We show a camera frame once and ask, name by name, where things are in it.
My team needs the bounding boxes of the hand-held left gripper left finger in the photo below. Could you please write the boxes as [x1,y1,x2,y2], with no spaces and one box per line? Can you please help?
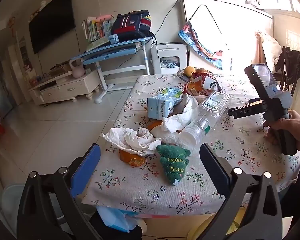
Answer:
[17,144,103,240]

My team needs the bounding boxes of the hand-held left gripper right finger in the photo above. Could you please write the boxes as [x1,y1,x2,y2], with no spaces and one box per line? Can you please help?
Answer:
[190,142,283,240]

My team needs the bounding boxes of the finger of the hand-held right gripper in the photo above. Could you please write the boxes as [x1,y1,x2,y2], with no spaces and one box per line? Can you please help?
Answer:
[227,105,264,119]

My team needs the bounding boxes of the clear plastic bottle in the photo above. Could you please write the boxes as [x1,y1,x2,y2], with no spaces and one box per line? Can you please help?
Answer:
[182,91,232,147]

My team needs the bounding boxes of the red snack bag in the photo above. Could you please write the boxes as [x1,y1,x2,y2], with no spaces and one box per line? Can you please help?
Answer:
[184,72,215,97]

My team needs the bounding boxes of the large white tissue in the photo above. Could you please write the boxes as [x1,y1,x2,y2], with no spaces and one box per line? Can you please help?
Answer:
[162,94,199,133]

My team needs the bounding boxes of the yellow plastic basin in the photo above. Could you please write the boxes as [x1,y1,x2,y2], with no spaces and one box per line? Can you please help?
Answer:
[187,204,241,240]

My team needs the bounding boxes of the light blue milk carton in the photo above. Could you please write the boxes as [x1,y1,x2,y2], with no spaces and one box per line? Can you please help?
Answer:
[147,87,183,120]

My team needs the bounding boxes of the black folding chair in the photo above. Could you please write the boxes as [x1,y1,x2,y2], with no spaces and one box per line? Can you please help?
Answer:
[277,79,299,98]

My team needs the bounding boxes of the floral tablecloth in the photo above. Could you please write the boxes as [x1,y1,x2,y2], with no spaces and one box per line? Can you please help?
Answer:
[81,74,300,217]

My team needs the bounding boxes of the green knitted toy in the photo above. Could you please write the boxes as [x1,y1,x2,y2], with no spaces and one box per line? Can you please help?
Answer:
[156,144,191,186]

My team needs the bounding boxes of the dark jacket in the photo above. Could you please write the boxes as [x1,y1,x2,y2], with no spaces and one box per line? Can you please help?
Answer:
[274,46,300,90]

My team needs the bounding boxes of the cream cushion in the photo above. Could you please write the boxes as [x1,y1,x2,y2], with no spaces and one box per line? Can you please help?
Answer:
[261,32,283,73]

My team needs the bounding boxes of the flat crumpled white tissue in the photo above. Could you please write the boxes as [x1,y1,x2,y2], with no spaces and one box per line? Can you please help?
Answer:
[101,127,162,155]

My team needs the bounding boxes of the blue plastic bag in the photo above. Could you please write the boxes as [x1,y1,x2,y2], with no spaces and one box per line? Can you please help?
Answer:
[96,205,140,233]

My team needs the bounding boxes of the dark cloth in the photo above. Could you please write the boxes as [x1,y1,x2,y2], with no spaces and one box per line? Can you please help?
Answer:
[90,210,143,240]

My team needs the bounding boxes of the cream television stand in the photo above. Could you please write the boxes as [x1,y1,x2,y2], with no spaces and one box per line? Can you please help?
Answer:
[28,69,100,105]

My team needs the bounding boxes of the white tall cabinet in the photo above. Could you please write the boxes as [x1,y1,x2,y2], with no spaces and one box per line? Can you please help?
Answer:
[180,0,274,80]

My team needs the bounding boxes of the white floor appliance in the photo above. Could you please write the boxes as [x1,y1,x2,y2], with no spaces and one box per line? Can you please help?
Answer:
[151,42,188,75]

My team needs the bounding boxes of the pink kettlebell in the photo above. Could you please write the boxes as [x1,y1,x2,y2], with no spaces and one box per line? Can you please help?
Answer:
[69,59,86,78]

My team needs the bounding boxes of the brown box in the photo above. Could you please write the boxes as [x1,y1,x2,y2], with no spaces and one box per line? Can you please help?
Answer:
[50,64,73,76]

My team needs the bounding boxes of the glass panelled door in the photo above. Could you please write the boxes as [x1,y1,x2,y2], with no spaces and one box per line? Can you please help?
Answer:
[0,67,15,115]

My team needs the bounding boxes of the blue study desk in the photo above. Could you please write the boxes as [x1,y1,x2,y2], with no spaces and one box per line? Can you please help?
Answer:
[70,36,153,104]

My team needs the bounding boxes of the flat green booklet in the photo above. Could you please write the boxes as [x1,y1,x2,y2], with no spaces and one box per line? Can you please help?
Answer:
[86,37,110,52]

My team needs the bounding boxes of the white display cabinet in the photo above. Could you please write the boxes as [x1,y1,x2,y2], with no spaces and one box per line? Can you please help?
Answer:
[15,36,32,83]

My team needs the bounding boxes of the navy red backpack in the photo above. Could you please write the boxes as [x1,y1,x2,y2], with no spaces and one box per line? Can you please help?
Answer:
[111,10,157,42]

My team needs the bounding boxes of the row of books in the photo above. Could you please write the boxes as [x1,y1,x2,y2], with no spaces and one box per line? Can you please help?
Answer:
[81,17,113,42]

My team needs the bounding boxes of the pink plush toy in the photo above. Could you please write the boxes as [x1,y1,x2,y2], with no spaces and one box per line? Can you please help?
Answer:
[95,14,115,22]

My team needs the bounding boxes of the black flat television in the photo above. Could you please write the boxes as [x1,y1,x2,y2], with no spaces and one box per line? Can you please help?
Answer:
[28,0,76,55]

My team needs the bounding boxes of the printed drawstring bag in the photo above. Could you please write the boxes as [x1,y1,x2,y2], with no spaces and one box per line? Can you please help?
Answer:
[178,4,230,70]

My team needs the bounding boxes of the bundle of white cables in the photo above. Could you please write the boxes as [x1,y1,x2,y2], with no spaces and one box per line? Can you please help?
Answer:
[161,59,180,68]

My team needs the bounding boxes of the black wall cable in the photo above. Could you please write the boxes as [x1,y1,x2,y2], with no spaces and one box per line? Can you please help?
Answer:
[150,0,184,39]

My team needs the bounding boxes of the red hanging wall ornament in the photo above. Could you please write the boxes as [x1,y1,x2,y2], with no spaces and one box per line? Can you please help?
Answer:
[8,17,16,36]

